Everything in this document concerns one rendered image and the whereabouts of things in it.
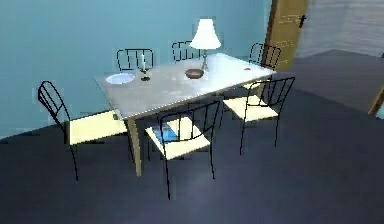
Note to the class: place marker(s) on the white shade table lamp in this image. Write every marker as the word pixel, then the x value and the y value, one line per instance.
pixel 205 36

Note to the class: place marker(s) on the pale wooden dining table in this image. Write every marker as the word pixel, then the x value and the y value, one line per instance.
pixel 173 90

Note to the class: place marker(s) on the small red flat object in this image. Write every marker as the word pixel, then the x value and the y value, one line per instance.
pixel 247 69

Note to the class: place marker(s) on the blue flat object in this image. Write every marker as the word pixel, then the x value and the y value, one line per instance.
pixel 166 135

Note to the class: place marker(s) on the brown wooden door frame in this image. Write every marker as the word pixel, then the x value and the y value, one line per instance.
pixel 376 101

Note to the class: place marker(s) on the white candle on black holder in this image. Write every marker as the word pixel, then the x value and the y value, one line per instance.
pixel 143 68

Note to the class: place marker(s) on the brown bowl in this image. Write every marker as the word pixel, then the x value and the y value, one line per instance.
pixel 194 73

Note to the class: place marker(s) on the white plate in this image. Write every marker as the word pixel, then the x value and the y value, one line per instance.
pixel 120 78

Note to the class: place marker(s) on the brown wooden room door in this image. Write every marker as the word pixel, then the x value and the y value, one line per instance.
pixel 286 30

